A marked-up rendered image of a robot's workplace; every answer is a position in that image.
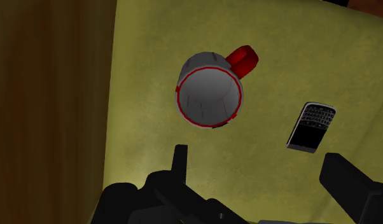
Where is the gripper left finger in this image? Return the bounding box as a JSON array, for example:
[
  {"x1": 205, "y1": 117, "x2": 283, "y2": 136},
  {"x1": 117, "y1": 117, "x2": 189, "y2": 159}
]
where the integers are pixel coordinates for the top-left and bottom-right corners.
[{"x1": 91, "y1": 144, "x2": 249, "y2": 224}]

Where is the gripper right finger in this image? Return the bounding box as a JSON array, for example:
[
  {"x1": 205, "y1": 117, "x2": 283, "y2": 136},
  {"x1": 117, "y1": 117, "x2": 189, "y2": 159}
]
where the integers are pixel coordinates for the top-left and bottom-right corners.
[{"x1": 319, "y1": 152, "x2": 383, "y2": 224}]

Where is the black keypad phone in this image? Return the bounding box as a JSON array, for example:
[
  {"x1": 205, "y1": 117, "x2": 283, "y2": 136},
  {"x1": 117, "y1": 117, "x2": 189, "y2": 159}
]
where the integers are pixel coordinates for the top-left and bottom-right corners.
[{"x1": 286, "y1": 101, "x2": 337, "y2": 154}]

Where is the olive green sofa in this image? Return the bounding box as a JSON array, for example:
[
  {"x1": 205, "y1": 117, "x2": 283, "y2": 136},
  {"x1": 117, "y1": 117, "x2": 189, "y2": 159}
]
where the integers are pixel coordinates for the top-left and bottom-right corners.
[{"x1": 91, "y1": 0, "x2": 383, "y2": 224}]

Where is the white mug with red handle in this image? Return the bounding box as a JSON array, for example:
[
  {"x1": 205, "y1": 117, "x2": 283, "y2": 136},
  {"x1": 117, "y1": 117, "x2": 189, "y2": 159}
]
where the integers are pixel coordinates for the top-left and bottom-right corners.
[{"x1": 174, "y1": 45, "x2": 260, "y2": 129}]

